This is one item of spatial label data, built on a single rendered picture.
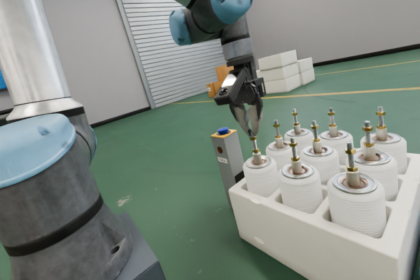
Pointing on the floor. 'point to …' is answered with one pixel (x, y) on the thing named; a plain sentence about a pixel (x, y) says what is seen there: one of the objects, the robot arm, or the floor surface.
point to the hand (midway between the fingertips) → (250, 132)
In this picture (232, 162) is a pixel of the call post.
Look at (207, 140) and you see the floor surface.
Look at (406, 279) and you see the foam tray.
